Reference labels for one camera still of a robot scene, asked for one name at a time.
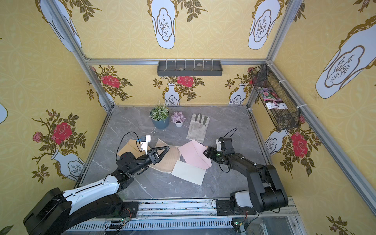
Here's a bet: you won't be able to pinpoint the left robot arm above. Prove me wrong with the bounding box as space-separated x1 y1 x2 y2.
23 146 169 235

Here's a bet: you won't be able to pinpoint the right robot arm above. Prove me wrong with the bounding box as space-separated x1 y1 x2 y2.
203 137 288 213

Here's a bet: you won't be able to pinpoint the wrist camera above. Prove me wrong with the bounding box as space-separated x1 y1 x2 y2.
136 135 151 154
216 139 222 151

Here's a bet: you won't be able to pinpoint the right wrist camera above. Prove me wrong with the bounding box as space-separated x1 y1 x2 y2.
216 139 222 151

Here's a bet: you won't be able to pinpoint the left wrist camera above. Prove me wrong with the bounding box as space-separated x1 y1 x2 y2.
136 135 151 154

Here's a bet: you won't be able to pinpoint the pink envelope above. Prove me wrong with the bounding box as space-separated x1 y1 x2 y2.
178 140 212 170

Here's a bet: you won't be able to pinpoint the grey wall shelf tray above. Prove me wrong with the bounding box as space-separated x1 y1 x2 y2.
157 59 223 77

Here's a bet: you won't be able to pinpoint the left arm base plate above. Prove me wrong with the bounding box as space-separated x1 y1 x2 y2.
114 201 139 218

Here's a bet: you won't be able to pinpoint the green plant in blue pot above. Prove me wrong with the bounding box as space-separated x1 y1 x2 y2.
149 104 169 129

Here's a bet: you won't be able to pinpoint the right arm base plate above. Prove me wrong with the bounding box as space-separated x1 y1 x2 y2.
215 199 257 216

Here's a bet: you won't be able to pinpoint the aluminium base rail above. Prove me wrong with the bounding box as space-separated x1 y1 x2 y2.
67 198 307 235

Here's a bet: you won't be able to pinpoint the seed packet in basket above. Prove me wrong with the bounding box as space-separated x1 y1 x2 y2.
257 87 288 110

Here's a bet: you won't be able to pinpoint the brown kraft envelope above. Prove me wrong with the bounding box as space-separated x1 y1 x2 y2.
117 140 145 159

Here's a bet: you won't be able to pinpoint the dirty white work glove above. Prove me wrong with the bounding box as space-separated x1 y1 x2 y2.
186 113 210 143

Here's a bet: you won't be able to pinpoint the black wire mesh basket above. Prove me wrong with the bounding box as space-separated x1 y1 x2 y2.
250 65 301 131

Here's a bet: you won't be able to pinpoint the purple flowers in white pot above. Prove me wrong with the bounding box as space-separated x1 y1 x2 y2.
171 111 186 127

